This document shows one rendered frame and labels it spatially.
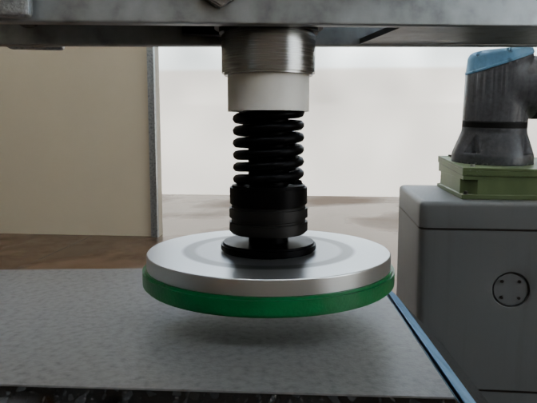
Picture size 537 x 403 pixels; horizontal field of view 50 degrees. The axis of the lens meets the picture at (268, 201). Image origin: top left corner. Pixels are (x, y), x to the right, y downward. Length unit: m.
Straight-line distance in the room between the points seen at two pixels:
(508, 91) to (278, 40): 1.03
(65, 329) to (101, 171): 5.22
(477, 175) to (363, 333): 0.93
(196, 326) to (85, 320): 0.10
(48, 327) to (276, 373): 0.21
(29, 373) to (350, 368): 0.22
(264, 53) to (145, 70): 5.11
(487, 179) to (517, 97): 0.21
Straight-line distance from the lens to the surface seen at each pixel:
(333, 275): 0.42
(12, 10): 0.42
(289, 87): 0.47
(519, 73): 1.46
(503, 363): 1.43
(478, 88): 1.46
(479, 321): 1.38
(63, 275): 0.69
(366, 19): 0.47
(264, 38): 0.47
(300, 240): 0.51
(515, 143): 1.46
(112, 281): 0.65
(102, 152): 5.69
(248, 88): 0.47
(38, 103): 5.95
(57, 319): 0.54
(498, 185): 1.38
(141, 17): 0.44
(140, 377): 0.41
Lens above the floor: 1.00
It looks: 7 degrees down
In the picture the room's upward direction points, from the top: straight up
